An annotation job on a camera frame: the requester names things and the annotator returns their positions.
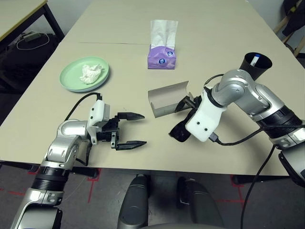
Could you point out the black plastic cup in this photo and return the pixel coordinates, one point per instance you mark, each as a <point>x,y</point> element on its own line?
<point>247,69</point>

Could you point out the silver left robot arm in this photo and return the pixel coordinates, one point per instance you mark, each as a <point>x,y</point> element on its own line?
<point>69,131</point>

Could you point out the grey robot right leg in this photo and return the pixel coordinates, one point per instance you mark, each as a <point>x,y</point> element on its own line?
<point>200,205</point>

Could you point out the grey robot leg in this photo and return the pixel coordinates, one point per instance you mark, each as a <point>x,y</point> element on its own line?
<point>133,202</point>
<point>200,205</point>

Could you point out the black sunglasses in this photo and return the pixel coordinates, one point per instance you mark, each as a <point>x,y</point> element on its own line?
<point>178,134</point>

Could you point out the blue capped white marker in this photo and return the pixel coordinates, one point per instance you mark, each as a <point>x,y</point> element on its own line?
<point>255,59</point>

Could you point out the blue round plate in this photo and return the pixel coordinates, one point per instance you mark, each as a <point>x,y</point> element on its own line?
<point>88,91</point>

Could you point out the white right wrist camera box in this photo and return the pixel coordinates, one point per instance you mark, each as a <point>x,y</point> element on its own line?
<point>202,119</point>

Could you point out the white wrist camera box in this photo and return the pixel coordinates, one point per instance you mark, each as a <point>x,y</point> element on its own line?
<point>202,119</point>
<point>97,112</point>

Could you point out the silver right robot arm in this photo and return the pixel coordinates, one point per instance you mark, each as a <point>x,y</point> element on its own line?
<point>238,90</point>

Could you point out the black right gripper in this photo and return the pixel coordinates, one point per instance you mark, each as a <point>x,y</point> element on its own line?
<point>196,100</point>

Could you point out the grey glasses case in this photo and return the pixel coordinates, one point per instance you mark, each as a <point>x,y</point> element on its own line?
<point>166,95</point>

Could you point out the black table foot bar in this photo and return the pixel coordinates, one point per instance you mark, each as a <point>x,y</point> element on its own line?
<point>85,172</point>
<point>16,165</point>
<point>262,179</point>

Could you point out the white upright tissue sheet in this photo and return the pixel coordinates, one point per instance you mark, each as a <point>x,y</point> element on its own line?
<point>164,33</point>

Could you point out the purple tissue box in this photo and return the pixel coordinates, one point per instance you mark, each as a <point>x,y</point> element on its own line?
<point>155,64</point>

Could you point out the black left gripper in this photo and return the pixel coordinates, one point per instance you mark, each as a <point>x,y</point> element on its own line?
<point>108,132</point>

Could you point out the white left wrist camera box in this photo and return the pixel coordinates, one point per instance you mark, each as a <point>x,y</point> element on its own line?
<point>97,112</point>

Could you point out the black jacket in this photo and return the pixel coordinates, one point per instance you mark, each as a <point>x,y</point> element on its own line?
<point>294,23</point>

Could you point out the black bag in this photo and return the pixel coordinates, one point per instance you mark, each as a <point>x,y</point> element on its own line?
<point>23,66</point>

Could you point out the grey robot left leg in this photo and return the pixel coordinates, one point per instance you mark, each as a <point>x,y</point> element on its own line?
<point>133,202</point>

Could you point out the beige side table black legs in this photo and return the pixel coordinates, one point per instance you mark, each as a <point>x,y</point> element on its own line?
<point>19,16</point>

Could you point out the wooden stool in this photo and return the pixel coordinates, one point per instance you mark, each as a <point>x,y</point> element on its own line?
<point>282,23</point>

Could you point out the green round plate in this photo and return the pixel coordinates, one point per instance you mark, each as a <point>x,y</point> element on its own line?
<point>71,76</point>

